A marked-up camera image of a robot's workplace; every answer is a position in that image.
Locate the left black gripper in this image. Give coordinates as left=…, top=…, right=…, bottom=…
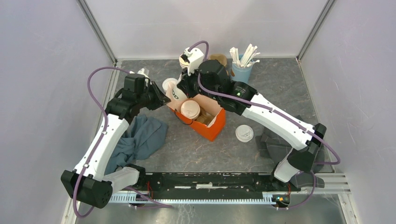
left=137, top=81, right=172, bottom=111

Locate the blue-grey cloth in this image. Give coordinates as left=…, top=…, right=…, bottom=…
left=105, top=115, right=168, bottom=175

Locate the dark grey checked cloth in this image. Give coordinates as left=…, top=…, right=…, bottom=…
left=255, top=127, right=325, bottom=188

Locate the blue straw holder cup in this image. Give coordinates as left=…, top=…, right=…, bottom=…
left=231, top=62, right=253, bottom=84

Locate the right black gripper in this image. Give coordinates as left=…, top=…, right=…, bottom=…
left=177, top=63, right=220, bottom=101

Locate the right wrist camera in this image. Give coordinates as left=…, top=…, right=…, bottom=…
left=180, top=47, right=231, bottom=86

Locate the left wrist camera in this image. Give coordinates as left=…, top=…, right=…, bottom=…
left=123, top=68, right=151, bottom=94

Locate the orange paper bag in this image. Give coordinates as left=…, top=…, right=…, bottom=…
left=166, top=83, right=226, bottom=141

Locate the single white cup lid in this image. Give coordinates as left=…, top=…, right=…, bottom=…
left=235, top=125, right=254, bottom=143

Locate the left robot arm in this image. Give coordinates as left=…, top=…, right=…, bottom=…
left=61, top=78, right=170, bottom=209

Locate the brown cardboard cup carrier stack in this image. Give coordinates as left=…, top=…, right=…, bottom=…
left=209, top=54, right=229, bottom=76

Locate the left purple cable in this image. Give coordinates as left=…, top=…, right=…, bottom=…
left=72, top=66, right=175, bottom=218

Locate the white wrapped straws bundle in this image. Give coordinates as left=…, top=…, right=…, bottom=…
left=229, top=44, right=261, bottom=69

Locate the stack of white lids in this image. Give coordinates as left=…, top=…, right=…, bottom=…
left=162, top=78, right=178, bottom=93

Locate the stack of paper cups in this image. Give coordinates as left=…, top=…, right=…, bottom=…
left=179, top=57, right=189, bottom=69

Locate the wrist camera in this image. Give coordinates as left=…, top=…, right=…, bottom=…
left=123, top=68, right=151, bottom=94
left=180, top=47, right=231, bottom=86

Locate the lidded white coffee cup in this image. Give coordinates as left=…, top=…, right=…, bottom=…
left=180, top=100, right=201, bottom=120

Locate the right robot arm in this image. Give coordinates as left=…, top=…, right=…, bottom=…
left=170, top=72, right=326, bottom=190

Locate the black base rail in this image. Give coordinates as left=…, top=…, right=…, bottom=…
left=128, top=164, right=300, bottom=199

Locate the white cable duct strip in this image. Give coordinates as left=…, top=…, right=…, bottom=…
left=108, top=191, right=276, bottom=205

